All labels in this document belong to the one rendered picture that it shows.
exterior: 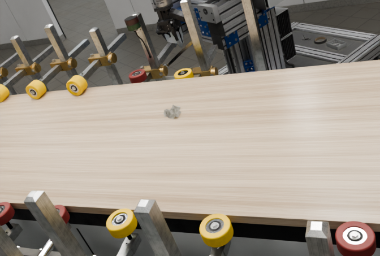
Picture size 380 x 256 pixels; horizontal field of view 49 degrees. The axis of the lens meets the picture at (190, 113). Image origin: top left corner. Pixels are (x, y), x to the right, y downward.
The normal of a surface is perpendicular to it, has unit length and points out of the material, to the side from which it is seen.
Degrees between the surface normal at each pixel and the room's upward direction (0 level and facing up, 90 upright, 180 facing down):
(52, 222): 90
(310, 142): 0
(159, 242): 90
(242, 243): 90
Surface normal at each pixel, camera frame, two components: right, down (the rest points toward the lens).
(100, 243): -0.32, 0.59
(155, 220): 0.90, -0.05
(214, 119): -0.29, -0.81
